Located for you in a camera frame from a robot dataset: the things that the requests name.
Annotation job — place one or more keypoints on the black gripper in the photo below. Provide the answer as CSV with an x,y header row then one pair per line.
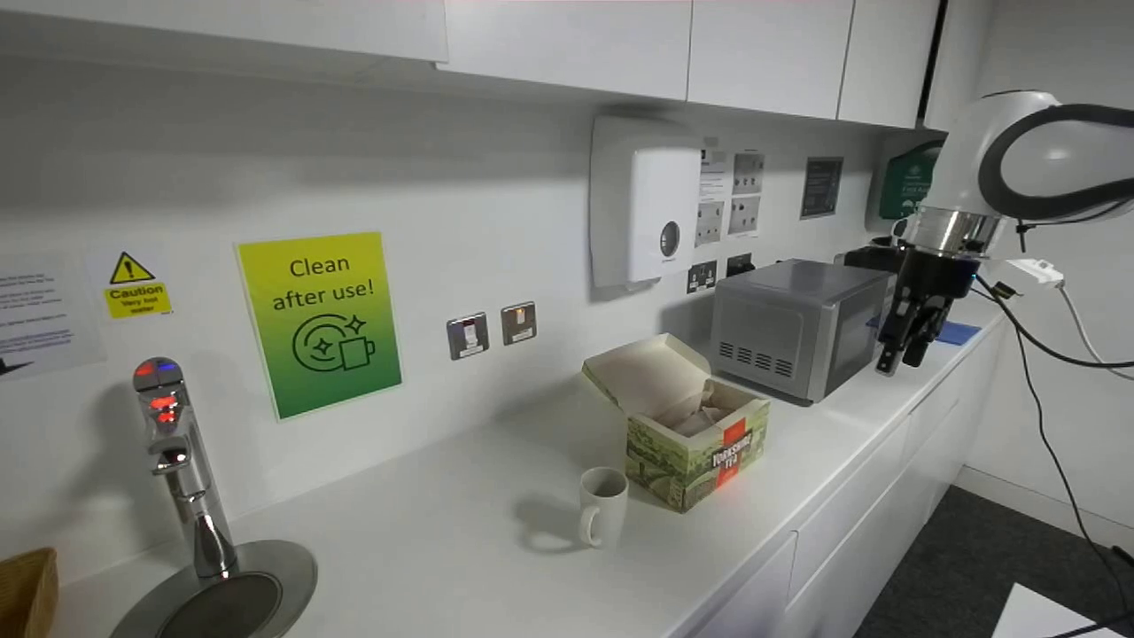
x,y
927,289

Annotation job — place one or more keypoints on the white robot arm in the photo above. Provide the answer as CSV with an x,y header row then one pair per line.
x,y
1012,156

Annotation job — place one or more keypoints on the green first aid box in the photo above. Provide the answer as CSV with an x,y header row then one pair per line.
x,y
905,183

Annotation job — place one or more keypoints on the tea bags inside box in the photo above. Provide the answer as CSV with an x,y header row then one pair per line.
x,y
689,419

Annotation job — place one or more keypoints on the green tea bag box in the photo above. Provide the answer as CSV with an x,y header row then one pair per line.
x,y
661,372

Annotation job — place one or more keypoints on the white tea cup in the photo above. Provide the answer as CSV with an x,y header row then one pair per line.
x,y
601,503

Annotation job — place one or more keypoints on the wooden box corner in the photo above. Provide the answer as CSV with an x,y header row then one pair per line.
x,y
29,592

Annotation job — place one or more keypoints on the grey microwave oven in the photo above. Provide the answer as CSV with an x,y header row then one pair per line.
x,y
800,327

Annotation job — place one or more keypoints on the instruction poster with pictures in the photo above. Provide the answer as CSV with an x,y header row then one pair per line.
x,y
729,194

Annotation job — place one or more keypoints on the white lower cabinet fronts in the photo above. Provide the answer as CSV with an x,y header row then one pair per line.
x,y
847,488

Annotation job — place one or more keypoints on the white upper cabinets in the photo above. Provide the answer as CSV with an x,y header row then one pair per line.
x,y
806,59

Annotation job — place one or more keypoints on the white paper towel dispenser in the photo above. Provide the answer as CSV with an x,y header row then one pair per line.
x,y
644,201

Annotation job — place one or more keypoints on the green clean after use poster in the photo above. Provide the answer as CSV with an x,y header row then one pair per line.
x,y
324,317

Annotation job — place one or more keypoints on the chrome hot water tap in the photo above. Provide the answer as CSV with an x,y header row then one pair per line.
x,y
179,458

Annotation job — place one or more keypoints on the yellow caution warning sign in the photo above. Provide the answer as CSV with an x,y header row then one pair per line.
x,y
135,292

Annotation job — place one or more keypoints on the white notice paper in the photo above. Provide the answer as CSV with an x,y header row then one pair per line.
x,y
32,322

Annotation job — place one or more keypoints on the right wall socket switch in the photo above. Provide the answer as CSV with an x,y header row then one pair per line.
x,y
520,322

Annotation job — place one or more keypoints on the wall socket switch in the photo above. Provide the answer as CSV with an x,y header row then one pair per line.
x,y
520,322
468,334

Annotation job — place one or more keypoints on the left wall socket switch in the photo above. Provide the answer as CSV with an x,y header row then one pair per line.
x,y
468,334

